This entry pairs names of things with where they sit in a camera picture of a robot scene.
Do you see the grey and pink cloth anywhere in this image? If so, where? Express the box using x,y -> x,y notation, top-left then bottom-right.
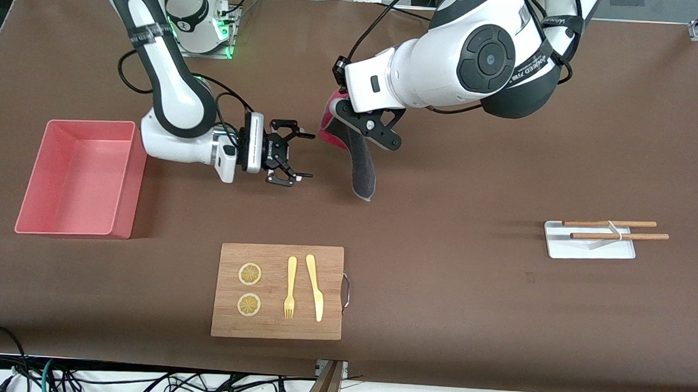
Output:
316,89 -> 381,202

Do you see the yellow plastic fork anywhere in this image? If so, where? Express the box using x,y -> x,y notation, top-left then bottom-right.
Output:
283,255 -> 298,320

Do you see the lemon slice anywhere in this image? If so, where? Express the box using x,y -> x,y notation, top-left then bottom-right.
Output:
237,293 -> 262,318
238,263 -> 262,287

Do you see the yellow plastic knife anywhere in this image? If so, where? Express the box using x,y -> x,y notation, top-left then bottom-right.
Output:
303,254 -> 327,323

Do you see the wooden cutting board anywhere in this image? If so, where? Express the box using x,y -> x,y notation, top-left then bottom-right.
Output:
210,241 -> 346,343

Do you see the pink plastic bin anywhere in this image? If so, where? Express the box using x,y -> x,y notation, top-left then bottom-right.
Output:
14,116 -> 151,241

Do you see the brown wooden plank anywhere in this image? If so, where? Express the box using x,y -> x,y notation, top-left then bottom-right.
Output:
302,359 -> 345,392

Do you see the white rack base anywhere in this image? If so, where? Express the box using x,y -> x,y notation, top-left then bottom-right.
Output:
544,220 -> 637,263

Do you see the wooden rod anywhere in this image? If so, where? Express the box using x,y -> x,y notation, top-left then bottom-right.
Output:
570,230 -> 670,244
562,217 -> 658,230

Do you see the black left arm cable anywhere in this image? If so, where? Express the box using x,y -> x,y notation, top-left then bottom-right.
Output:
336,0 -> 417,65

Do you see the black cable on table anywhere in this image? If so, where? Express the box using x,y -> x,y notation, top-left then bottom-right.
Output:
375,2 -> 436,24

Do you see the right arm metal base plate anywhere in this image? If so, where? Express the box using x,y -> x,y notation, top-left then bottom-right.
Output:
172,35 -> 234,61

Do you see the white metal bracket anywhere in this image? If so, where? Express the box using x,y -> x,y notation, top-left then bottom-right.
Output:
315,360 -> 350,379

